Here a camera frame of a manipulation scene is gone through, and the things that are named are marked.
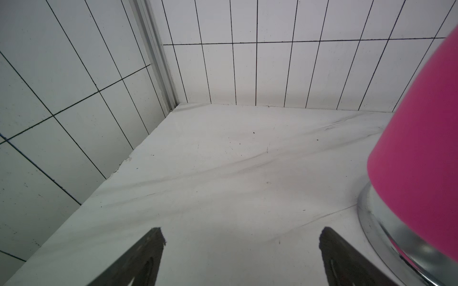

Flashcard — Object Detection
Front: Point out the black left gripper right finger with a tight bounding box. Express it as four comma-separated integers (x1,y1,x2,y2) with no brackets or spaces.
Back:
319,226,396,286

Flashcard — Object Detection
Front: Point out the pink plastic wine glass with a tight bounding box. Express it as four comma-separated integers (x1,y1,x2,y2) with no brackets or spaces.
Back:
367,31,458,260

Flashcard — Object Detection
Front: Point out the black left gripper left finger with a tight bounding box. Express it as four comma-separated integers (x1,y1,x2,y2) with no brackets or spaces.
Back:
89,228,166,286

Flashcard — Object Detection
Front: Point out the silver metal glass rack stand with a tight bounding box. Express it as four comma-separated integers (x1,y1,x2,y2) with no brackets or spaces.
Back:
357,182,458,286

